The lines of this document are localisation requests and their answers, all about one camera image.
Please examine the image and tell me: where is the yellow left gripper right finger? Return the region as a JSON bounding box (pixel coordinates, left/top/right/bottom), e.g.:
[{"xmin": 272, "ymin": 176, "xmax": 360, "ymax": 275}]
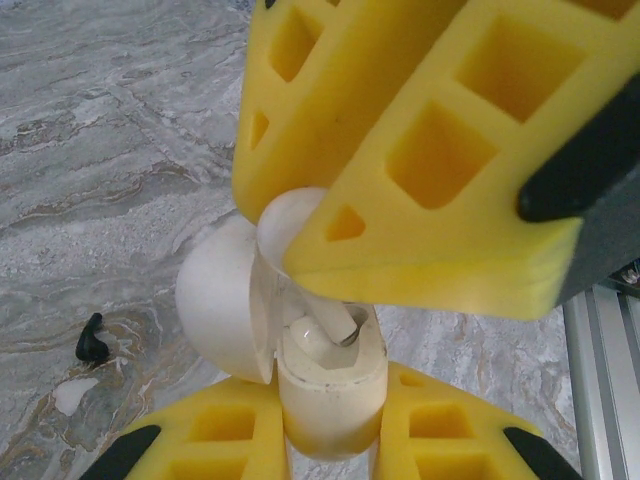
[{"xmin": 372, "ymin": 359, "xmax": 576, "ymax": 480}]

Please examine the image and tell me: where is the white wireless earbud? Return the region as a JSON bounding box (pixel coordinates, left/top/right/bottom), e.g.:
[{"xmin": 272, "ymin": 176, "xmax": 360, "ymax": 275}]
[{"xmin": 256, "ymin": 187, "xmax": 360, "ymax": 347}]

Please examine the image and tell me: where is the white earbud charging case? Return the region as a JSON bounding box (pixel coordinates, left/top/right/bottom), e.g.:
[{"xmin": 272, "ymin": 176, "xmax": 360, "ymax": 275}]
[{"xmin": 174, "ymin": 219, "xmax": 390, "ymax": 459}]

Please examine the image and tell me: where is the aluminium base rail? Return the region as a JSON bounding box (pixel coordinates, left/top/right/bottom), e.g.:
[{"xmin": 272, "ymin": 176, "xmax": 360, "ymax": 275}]
[{"xmin": 562, "ymin": 284, "xmax": 640, "ymax": 480}]

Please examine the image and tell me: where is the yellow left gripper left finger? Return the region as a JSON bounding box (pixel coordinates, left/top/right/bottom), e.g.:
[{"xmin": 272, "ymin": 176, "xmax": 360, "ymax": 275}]
[{"xmin": 89, "ymin": 375, "xmax": 292, "ymax": 480}]

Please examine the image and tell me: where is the black wireless earbud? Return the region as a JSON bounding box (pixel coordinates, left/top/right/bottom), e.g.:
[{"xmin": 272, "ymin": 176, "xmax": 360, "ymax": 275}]
[{"xmin": 74, "ymin": 312, "xmax": 112, "ymax": 364}]

